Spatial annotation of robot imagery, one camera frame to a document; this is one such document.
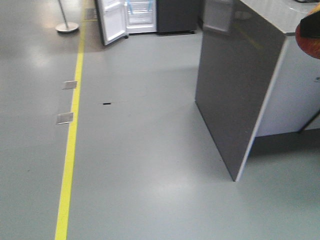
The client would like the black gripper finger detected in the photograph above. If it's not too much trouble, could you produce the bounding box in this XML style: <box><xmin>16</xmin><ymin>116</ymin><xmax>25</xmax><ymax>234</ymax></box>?
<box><xmin>300</xmin><ymin>8</ymin><xmax>320</xmax><ymax>38</ymax></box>

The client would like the red apple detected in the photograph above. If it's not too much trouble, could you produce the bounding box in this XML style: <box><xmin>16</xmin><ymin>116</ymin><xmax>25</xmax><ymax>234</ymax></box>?
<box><xmin>295</xmin><ymin>24</ymin><xmax>320</xmax><ymax>60</ymax></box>

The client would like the open fridge door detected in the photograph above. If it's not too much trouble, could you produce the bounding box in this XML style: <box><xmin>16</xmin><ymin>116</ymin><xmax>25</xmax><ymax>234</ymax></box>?
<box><xmin>94</xmin><ymin>0</ymin><xmax>129</xmax><ymax>46</ymax></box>

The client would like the grey kitchen island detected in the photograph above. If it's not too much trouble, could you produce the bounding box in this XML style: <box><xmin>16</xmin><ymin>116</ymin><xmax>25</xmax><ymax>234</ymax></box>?
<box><xmin>195</xmin><ymin>0</ymin><xmax>320</xmax><ymax>182</ymax></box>

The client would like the silver floor lamp stand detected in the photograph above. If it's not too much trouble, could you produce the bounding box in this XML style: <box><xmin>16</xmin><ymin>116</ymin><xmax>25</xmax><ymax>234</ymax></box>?
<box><xmin>55</xmin><ymin>0</ymin><xmax>79</xmax><ymax>34</ymax></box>

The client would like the metal floor plate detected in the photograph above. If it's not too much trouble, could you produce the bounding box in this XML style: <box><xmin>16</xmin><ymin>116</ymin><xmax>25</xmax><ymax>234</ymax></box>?
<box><xmin>62</xmin><ymin>80</ymin><xmax>78</xmax><ymax>90</ymax></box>
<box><xmin>56</xmin><ymin>112</ymin><xmax>74</xmax><ymax>125</ymax></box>

